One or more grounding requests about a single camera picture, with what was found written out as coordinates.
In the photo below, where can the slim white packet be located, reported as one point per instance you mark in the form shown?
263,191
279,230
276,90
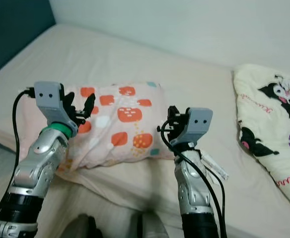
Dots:
214,166

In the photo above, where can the pink pillow with orange spots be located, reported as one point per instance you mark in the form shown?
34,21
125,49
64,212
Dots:
130,129

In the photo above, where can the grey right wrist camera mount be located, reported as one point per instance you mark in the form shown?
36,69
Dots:
198,121

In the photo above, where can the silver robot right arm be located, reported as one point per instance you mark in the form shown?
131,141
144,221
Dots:
189,193

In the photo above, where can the cream cartoon print blanket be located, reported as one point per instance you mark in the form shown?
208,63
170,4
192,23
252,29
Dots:
269,129

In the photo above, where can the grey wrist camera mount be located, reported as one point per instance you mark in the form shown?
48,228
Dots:
198,121
50,101

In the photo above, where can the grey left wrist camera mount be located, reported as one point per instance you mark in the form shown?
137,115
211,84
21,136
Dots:
50,101

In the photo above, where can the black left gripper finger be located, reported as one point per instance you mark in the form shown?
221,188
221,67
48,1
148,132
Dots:
68,99
90,105

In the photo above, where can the grey robot right leg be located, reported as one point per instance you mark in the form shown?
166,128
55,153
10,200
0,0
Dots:
150,228

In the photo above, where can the teal fabric headboard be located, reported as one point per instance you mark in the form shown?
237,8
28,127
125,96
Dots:
16,29

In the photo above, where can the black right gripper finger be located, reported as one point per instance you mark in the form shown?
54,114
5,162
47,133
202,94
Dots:
173,114

